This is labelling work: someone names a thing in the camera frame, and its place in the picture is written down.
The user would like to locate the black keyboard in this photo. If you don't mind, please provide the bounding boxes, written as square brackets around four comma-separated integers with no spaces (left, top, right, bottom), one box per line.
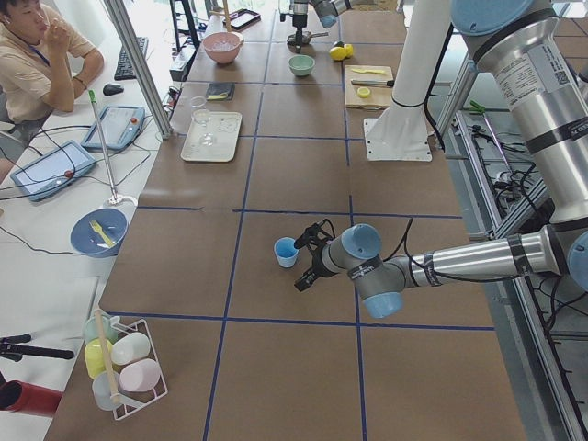
[113,36,150,82]

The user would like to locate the steel muddler black cap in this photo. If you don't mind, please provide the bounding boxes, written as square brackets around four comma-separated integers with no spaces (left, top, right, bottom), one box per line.
[350,79,395,88]

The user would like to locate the bamboo cutting board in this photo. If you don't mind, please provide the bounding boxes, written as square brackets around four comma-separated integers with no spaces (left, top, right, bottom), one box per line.
[344,65,394,109]

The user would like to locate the pink bowl of ice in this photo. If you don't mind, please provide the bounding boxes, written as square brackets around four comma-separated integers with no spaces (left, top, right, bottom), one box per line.
[202,32,244,64]

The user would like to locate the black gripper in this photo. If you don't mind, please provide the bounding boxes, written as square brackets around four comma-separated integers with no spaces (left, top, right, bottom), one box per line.
[291,14,308,45]
[294,222,335,291]

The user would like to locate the aluminium frame post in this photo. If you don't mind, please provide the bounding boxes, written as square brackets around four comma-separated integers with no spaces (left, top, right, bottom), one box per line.
[104,0,173,140]

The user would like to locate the half lemon slice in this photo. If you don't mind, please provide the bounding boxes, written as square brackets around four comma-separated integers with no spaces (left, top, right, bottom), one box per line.
[356,86,371,99]

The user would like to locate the yellow lemon rear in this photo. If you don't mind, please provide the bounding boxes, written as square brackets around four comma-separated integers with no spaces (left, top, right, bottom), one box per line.
[344,43,355,59]

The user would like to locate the white cup in rack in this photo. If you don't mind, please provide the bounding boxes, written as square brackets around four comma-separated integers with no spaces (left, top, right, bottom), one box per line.
[110,332,151,366]

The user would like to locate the clear wine glass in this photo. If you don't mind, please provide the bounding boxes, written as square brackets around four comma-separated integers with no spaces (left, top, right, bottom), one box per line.
[189,96,216,147]

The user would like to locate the person in beige shirt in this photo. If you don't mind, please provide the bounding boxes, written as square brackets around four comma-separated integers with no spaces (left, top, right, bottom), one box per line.
[1,1,104,123]

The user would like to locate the blue bowl with fork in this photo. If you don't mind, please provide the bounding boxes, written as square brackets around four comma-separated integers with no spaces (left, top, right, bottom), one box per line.
[70,209,129,258]

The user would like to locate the cream bear tray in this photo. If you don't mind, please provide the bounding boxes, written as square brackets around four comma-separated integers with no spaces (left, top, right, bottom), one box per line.
[180,111,243,163]

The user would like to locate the black camera tripod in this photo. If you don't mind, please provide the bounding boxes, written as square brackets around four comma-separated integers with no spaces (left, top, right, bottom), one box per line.
[1,334,74,362]

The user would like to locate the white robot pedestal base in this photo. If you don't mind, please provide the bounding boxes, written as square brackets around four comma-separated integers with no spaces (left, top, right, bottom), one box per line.
[365,0,451,162]

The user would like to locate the blue teach pendant near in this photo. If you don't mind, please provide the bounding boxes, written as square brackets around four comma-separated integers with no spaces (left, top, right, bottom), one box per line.
[10,141,96,202]

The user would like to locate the black computer mouse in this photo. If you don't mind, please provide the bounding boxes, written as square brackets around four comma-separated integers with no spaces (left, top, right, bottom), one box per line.
[102,83,124,96]

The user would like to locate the yellow plastic knife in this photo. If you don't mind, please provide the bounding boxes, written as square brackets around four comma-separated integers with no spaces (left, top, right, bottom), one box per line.
[350,68,386,74]

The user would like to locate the grey yellow folded cloth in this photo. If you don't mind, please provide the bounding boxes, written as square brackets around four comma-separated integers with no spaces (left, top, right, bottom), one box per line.
[206,82,235,101]

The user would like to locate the metal rod green tip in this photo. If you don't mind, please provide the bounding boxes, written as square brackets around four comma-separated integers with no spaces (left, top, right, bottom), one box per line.
[88,89,138,207]

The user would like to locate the steel ice scoop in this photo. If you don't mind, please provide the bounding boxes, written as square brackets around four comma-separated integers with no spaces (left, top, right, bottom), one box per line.
[287,31,329,46]

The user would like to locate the pink cup in rack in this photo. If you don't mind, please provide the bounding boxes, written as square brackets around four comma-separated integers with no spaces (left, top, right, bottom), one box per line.
[119,358,162,392]

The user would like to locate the light blue cup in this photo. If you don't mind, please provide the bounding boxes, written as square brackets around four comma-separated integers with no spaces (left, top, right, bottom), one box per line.
[274,237,299,268]

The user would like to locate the yellow cup in rack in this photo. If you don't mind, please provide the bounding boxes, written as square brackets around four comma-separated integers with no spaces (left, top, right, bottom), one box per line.
[84,338,106,379]

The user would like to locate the blue teach pendant far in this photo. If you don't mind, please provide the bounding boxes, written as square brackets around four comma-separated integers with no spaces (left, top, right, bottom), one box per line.
[81,106,146,153]

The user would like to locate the blue teach pendant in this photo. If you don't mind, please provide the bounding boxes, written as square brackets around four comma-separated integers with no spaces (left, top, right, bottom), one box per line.
[81,106,146,153]
[10,141,96,202]

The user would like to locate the yellow lemon front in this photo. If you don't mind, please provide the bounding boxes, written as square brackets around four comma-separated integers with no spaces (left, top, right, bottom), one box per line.
[329,46,347,62]

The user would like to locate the red cylinder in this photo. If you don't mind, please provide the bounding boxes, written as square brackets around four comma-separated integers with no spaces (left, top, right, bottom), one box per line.
[1,380,62,417]

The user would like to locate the green bowl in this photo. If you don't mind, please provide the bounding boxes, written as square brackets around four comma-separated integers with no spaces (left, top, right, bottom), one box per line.
[288,54,315,77]

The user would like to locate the white wire cup rack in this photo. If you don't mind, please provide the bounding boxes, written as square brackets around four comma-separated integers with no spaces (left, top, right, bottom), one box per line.
[83,310,168,421]

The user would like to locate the green cup in rack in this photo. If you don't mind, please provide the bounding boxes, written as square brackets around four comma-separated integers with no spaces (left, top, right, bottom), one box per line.
[83,312,120,344]

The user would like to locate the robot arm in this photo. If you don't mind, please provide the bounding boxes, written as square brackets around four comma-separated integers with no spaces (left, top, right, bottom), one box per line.
[295,1,587,318]
[278,0,360,52]

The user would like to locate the yellow lemon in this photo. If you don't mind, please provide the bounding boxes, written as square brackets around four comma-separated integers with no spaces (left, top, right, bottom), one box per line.
[344,43,355,59]
[329,46,347,62]

